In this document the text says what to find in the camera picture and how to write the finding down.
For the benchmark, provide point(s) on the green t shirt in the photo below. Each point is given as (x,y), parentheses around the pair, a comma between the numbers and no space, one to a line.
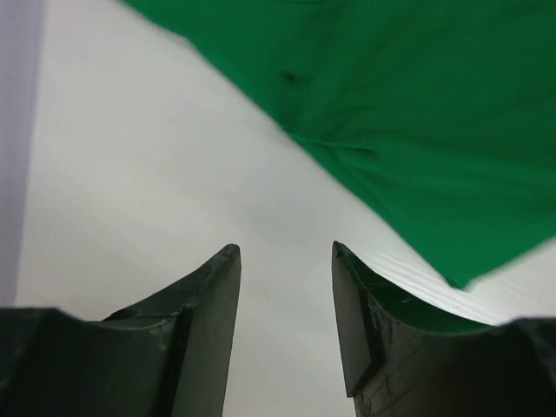
(439,115)

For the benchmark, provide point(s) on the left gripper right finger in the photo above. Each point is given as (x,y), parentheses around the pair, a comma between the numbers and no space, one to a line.
(402,356)

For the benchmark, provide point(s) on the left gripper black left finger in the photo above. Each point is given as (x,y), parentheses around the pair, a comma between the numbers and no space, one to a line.
(201,308)

